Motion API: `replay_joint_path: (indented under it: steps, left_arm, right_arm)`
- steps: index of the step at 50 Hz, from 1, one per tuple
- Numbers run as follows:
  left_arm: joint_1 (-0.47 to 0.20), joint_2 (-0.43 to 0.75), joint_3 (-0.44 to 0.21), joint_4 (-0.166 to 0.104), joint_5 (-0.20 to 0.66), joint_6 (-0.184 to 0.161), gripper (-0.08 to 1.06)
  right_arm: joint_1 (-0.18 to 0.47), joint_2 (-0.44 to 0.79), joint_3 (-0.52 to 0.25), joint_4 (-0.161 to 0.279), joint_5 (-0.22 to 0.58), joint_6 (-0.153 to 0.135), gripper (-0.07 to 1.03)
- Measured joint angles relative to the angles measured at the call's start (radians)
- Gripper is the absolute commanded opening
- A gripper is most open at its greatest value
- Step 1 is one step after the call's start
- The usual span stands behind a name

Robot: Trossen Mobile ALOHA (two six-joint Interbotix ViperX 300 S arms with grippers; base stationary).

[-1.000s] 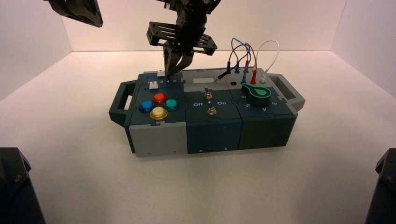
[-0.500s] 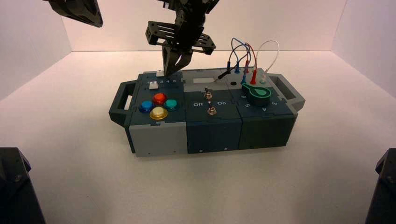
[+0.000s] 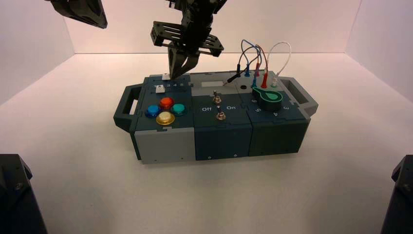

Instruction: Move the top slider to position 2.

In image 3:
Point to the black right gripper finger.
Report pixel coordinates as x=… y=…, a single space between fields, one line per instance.
x=176 y=63
x=191 y=61

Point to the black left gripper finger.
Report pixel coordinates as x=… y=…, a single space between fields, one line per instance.
x=82 y=11

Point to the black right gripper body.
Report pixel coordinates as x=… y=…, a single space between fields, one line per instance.
x=195 y=35

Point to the black left robot arm base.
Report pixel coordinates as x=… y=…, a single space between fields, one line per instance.
x=16 y=200

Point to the black right robot arm base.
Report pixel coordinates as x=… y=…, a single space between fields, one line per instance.
x=400 y=203

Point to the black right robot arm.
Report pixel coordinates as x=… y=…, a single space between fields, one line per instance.
x=197 y=4

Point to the large white slider knob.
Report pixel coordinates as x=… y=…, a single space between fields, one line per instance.
x=160 y=89

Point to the red push button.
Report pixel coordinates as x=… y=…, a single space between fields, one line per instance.
x=167 y=103

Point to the teal push button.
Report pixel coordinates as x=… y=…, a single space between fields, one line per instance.
x=178 y=109

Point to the blue push button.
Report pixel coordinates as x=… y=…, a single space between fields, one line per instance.
x=152 y=111

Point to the yellow push button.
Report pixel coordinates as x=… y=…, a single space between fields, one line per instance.
x=166 y=118

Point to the teal and grey task box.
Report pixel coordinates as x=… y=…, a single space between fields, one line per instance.
x=222 y=139

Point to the green rotary knob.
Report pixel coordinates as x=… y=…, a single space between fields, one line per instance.
x=268 y=98

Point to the metal toggle switch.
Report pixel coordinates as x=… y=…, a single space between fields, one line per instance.
x=216 y=96
x=220 y=114

